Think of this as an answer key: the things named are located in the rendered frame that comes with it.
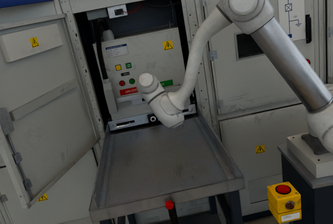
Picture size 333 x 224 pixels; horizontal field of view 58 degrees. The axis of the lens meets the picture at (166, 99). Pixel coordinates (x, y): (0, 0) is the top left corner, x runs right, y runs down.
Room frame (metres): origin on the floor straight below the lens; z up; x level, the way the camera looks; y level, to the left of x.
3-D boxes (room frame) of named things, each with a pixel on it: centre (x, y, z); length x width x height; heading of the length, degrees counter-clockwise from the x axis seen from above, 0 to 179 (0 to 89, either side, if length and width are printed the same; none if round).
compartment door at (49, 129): (1.39, 0.57, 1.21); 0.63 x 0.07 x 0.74; 159
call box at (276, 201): (0.83, -0.32, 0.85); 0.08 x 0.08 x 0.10; 3
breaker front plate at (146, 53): (1.72, 0.10, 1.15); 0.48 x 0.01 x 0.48; 93
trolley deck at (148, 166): (1.33, 0.08, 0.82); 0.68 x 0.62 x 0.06; 3
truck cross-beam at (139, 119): (1.73, 0.10, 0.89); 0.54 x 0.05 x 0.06; 93
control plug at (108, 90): (1.64, 0.31, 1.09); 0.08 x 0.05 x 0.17; 3
